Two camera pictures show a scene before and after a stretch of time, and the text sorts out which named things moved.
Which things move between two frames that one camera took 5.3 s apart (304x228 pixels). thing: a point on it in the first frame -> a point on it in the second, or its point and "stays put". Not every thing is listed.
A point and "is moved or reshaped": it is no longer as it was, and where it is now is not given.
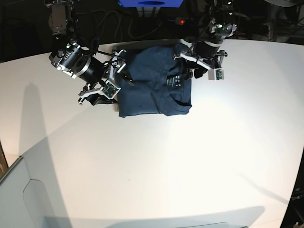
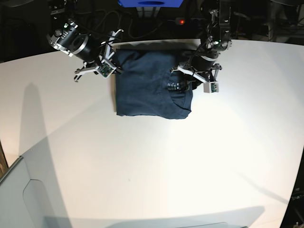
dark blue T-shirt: [161, 86] is moved or reshaped
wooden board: [4, 166] stays put
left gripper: [108, 87] -> [105, 65]
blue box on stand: [150, 3] stays put
